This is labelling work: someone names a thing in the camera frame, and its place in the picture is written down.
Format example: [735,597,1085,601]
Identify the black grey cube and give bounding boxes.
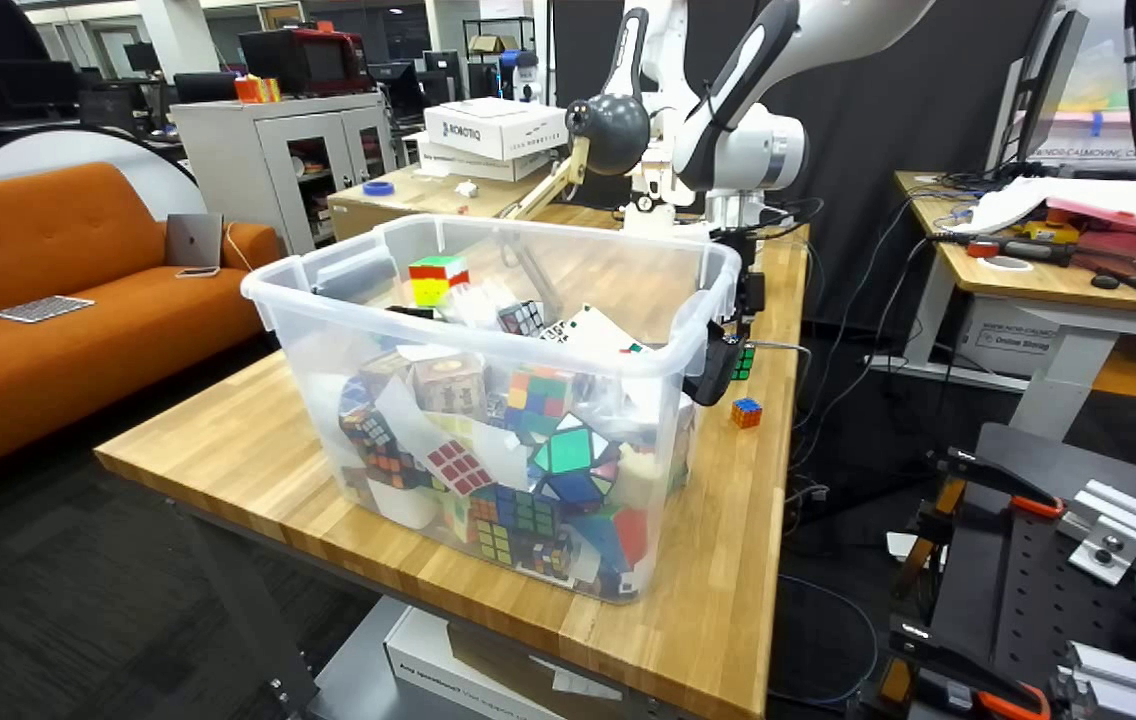
[498,295,558,335]

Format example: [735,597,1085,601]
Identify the silver laptop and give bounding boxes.
[163,212,230,279]

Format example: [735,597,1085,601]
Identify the black computer monitor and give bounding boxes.
[979,5,1091,191]

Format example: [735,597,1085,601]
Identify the aluminium extrusion bracket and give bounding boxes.
[1065,475,1136,593]

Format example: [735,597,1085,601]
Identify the black clamp orange handle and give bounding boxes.
[921,453,1071,532]
[882,637,1060,720]

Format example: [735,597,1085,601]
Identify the orange sofa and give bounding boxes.
[0,161,293,495]

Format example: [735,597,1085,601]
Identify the white cardboard box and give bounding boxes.
[419,95,573,167]

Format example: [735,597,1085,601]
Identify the green white megaminx puzzle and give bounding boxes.
[529,413,625,501]

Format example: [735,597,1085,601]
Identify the white flat box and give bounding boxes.
[413,131,560,189]

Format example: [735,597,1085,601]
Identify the wooden desk white frame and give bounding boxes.
[860,167,1136,453]

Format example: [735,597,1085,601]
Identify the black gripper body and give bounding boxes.
[716,219,771,279]

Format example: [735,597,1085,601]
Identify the red book stack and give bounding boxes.
[1071,214,1136,279]

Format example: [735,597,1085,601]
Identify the clear plastic storage bin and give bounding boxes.
[235,212,745,605]

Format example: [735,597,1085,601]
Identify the braided lamp cable with switch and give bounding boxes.
[745,331,818,403]

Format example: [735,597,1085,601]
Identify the white round panel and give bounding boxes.
[0,123,211,222]

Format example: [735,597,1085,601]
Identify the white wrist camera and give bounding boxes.
[703,183,786,233]

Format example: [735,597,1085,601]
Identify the grey flat paper pad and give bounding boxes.
[0,291,101,329]

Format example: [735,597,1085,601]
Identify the white low cabinet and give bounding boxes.
[170,86,402,255]

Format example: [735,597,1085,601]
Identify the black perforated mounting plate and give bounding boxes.
[882,419,1136,720]

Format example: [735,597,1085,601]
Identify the white paper sheets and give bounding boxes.
[941,176,1065,240]

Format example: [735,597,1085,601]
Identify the orange small item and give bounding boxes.
[233,71,283,106]

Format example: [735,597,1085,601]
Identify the wooden side table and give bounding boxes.
[324,164,625,242]

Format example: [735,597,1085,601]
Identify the red white Rubik's cube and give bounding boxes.
[423,437,501,501]

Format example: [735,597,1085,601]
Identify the black red machine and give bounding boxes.
[240,20,380,101]

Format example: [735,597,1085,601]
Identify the beige cube puzzle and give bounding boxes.
[405,350,493,416]

